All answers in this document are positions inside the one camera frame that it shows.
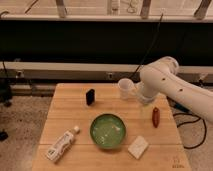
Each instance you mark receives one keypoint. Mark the clear plastic cup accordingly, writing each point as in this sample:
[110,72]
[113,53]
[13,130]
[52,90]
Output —
[126,87]

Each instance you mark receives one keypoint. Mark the white sponge block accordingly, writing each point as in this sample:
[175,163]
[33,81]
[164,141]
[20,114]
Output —
[137,147]

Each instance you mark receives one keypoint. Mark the blue box on floor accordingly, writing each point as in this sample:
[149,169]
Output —
[180,107]

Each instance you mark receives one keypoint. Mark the white plastic bottle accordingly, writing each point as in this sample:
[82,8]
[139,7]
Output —
[57,149]

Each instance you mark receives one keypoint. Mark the green bowl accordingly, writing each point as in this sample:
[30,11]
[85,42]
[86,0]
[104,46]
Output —
[107,131]

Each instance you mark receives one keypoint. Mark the red-brown sausage toy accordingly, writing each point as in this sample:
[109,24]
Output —
[156,117]

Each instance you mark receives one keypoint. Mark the black upright eraser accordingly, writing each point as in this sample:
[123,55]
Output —
[90,96]

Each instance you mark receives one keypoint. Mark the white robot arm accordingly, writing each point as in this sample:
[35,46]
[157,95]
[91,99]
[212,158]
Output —
[160,77]

